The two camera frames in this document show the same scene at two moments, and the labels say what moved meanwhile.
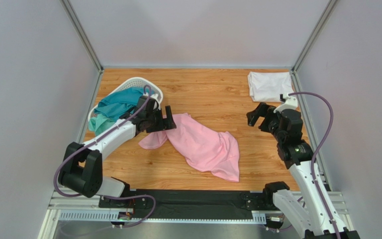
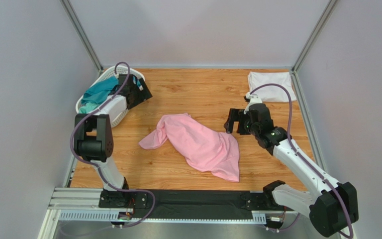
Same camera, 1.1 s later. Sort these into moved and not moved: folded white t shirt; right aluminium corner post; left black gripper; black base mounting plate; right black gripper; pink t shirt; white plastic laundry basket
Moved: white plastic laundry basket; left black gripper; right black gripper
Not moved: folded white t shirt; pink t shirt; right aluminium corner post; black base mounting plate
